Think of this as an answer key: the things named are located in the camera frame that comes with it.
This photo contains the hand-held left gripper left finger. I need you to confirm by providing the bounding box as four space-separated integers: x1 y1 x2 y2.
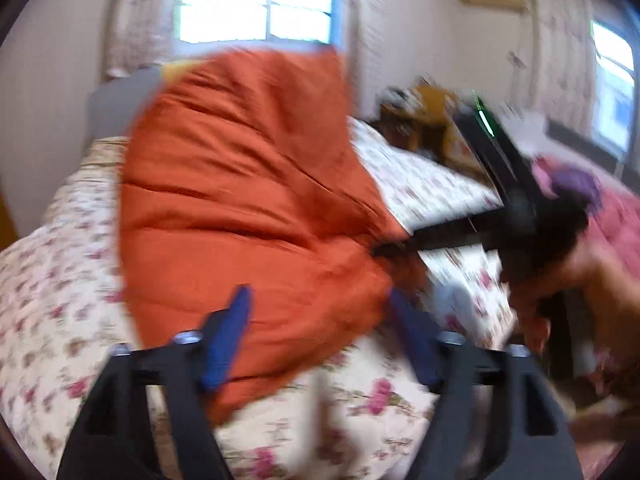
56 285 253 480

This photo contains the person's right hand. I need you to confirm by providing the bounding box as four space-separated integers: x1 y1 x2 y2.
500 240 621 358

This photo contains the window with blue frame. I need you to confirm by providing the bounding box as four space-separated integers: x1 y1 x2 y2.
172 0 342 47

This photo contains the floral bedspread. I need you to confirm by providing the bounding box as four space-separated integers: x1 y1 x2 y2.
0 117 507 480

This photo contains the pale floral curtain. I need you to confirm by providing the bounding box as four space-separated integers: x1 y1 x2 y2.
527 0 599 127

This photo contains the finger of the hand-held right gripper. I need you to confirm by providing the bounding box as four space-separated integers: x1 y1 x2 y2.
372 215 506 262

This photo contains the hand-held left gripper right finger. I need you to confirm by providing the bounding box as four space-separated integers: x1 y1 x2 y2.
389 289 573 480

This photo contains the grey yellow blue headboard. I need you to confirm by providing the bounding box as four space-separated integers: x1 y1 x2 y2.
87 60 193 143

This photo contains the small side window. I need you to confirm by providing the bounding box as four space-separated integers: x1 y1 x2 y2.
590 20 637 157

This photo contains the orange pillowcase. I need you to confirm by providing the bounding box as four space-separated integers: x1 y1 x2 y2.
117 50 432 426

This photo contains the purple cloth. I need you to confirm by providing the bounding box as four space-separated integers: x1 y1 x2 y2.
550 167 604 207

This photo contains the pink cloth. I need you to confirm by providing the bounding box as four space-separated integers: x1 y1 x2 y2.
530 155 640 281

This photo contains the wooden nightstand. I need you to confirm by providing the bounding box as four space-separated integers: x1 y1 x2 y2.
379 84 482 171

